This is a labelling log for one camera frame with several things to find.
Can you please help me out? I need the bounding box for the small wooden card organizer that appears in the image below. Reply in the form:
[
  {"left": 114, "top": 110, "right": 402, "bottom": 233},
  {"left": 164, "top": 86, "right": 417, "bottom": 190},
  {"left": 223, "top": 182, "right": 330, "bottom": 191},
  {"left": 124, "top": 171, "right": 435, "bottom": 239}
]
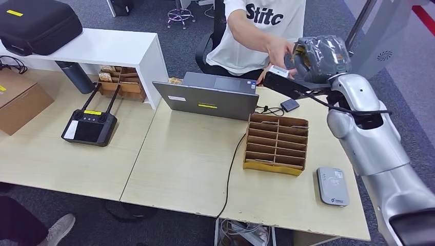
[{"left": 97, "top": 65, "right": 148, "bottom": 103}]

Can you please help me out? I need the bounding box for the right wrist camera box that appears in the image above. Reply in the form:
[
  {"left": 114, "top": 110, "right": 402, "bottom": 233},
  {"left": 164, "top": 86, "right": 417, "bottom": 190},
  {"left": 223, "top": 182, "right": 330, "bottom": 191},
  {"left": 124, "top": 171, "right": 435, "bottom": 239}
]
[{"left": 263, "top": 65, "right": 322, "bottom": 100}]

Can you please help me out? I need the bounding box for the black carrying case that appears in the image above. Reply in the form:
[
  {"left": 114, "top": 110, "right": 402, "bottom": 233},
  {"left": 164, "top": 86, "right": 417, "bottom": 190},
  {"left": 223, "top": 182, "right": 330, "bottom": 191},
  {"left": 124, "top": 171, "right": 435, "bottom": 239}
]
[{"left": 0, "top": 0, "right": 84, "bottom": 57}]

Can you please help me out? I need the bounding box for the black remote controller with antennas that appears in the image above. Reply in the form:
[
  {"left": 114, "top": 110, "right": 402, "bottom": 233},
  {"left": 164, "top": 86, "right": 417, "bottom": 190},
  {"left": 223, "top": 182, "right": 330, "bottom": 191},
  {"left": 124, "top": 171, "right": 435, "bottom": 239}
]
[{"left": 61, "top": 83, "right": 121, "bottom": 147}]

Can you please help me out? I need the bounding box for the person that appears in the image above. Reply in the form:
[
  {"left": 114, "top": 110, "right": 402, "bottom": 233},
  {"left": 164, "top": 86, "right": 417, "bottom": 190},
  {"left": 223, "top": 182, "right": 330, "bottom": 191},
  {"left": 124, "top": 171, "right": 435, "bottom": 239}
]
[
  {"left": 205, "top": 0, "right": 307, "bottom": 86},
  {"left": 0, "top": 183, "right": 76, "bottom": 246}
]

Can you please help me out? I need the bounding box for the grey card reader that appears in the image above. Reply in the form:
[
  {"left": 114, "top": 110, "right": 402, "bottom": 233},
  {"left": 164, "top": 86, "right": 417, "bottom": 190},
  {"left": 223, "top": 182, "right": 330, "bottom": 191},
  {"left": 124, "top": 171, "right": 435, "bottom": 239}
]
[{"left": 316, "top": 167, "right": 350, "bottom": 207}]

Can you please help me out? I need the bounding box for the black laptop power cable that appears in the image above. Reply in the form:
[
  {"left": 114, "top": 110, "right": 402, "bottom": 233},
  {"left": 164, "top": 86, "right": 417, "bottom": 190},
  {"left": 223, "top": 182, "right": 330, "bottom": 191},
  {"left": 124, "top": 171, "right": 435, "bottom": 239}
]
[{"left": 215, "top": 133, "right": 247, "bottom": 220}]

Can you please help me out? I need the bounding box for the dark grey bottle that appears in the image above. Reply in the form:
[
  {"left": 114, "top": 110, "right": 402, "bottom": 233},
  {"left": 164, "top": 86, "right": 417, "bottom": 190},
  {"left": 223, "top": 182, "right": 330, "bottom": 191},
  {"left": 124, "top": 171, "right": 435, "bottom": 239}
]
[{"left": 55, "top": 61, "right": 96, "bottom": 95}]

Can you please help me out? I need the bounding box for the grey kiosk stand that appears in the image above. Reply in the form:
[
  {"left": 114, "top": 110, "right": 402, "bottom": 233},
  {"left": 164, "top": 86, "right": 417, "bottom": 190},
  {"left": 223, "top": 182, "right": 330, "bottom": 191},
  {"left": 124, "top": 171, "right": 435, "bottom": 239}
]
[{"left": 350, "top": 0, "right": 413, "bottom": 80}]

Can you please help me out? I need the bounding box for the person's left hand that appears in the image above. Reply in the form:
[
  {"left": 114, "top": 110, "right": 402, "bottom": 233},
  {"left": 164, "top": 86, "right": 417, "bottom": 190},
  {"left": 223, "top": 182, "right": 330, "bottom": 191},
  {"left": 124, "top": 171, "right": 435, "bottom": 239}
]
[{"left": 256, "top": 68, "right": 272, "bottom": 86}]

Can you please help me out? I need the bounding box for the black cabinet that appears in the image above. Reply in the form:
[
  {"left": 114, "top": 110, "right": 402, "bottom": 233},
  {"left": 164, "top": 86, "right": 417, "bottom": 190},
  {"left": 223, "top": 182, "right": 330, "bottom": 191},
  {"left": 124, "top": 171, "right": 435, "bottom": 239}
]
[{"left": 106, "top": 0, "right": 134, "bottom": 17}]

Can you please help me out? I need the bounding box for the grey laptop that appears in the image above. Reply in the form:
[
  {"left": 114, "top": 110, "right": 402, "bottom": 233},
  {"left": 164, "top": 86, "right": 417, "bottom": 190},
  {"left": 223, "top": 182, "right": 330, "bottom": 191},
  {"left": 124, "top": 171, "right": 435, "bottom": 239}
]
[{"left": 152, "top": 71, "right": 260, "bottom": 121}]

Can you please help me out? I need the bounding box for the golden ID card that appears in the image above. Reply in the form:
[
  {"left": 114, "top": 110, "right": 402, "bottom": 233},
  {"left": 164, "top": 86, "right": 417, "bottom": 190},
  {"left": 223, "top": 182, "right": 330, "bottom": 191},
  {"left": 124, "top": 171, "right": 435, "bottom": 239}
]
[{"left": 292, "top": 43, "right": 309, "bottom": 68}]

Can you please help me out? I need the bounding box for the thin black tangled cable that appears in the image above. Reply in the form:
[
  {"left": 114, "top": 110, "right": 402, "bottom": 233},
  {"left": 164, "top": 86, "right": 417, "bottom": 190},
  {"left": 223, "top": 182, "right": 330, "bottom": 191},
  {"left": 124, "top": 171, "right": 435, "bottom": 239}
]
[{"left": 255, "top": 105, "right": 285, "bottom": 117}]

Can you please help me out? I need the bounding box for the chrome stool base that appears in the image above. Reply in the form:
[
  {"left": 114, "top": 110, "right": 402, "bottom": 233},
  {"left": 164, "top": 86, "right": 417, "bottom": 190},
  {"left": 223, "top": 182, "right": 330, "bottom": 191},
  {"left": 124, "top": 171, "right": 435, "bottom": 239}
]
[{"left": 166, "top": 0, "right": 197, "bottom": 30}]

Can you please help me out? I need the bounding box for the small black square box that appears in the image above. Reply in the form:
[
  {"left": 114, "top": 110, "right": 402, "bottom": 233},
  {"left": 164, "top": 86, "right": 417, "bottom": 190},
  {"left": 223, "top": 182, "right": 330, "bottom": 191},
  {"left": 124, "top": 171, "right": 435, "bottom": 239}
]
[{"left": 280, "top": 98, "right": 301, "bottom": 113}]

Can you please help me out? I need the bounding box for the white power strip with cables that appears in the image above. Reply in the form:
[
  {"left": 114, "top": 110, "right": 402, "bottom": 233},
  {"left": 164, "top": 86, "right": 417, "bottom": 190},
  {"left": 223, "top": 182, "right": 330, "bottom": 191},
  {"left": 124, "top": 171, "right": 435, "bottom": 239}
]
[{"left": 217, "top": 220, "right": 271, "bottom": 246}]

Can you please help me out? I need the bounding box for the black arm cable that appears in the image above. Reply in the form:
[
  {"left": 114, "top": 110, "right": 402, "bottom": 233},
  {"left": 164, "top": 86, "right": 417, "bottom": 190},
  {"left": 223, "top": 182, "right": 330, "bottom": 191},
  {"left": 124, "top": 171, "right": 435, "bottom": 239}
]
[{"left": 304, "top": 91, "right": 392, "bottom": 116}]

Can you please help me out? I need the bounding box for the chrome stanchion post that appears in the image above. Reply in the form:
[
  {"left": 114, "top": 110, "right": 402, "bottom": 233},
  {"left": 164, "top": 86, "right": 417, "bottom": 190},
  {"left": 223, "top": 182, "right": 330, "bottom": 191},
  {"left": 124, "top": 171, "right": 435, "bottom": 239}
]
[{"left": 345, "top": 0, "right": 379, "bottom": 57}]

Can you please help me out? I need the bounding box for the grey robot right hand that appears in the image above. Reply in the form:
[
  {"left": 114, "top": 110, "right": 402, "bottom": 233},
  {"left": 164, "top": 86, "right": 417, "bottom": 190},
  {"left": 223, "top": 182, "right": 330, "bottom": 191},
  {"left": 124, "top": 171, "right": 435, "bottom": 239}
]
[{"left": 291, "top": 35, "right": 352, "bottom": 85}]

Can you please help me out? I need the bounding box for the person's right hand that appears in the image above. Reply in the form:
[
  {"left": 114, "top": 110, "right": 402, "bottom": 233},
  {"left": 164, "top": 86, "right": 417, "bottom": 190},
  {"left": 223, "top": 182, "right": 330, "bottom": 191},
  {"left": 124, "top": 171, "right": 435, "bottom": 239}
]
[{"left": 266, "top": 35, "right": 296, "bottom": 70}]

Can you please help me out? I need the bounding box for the white desk shelf riser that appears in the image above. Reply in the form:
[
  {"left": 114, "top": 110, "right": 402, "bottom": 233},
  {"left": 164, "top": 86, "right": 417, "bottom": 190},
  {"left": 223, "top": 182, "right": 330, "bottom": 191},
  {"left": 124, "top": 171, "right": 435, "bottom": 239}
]
[{"left": 0, "top": 28, "right": 170, "bottom": 110}]

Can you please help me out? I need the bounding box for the wooden slotted card organizer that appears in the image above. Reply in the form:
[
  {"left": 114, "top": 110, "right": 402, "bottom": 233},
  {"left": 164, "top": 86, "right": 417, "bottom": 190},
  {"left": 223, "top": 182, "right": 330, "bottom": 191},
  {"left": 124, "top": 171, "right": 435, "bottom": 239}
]
[{"left": 243, "top": 113, "right": 309, "bottom": 176}]

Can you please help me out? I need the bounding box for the brown cardboard box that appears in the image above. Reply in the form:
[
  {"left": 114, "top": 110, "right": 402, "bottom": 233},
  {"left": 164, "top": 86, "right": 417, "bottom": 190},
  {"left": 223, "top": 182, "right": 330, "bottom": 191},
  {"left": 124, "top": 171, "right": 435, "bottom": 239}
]
[{"left": 0, "top": 68, "right": 55, "bottom": 136}]

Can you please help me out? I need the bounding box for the black coiled cable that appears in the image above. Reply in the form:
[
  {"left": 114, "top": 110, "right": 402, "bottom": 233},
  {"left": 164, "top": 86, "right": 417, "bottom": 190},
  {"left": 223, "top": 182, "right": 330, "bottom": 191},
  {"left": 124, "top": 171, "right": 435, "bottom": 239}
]
[{"left": 0, "top": 55, "right": 28, "bottom": 75}]

